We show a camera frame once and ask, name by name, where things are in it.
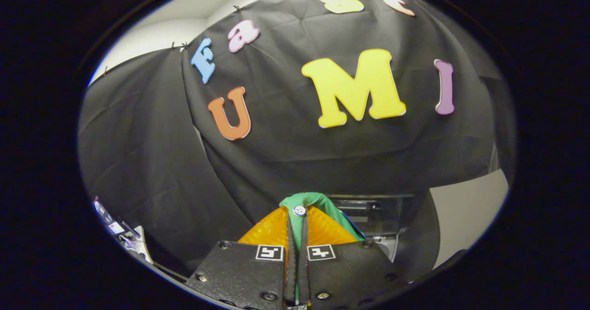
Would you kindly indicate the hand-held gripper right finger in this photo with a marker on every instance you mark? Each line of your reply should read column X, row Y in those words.
column 350, row 268

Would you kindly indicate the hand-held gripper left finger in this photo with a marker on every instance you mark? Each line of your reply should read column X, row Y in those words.
column 239, row 268

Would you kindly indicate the grey washing machine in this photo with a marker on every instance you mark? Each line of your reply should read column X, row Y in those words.
column 387, row 250

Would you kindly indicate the green shirt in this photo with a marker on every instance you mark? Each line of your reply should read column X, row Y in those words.
column 322, row 201

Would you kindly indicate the white and blue equipment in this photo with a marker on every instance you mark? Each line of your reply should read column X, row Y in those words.
column 133, row 243

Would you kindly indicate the black backdrop cloth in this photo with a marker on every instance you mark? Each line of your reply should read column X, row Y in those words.
column 286, row 162

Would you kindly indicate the beige cabinet with grey top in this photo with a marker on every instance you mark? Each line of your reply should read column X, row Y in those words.
column 465, row 217

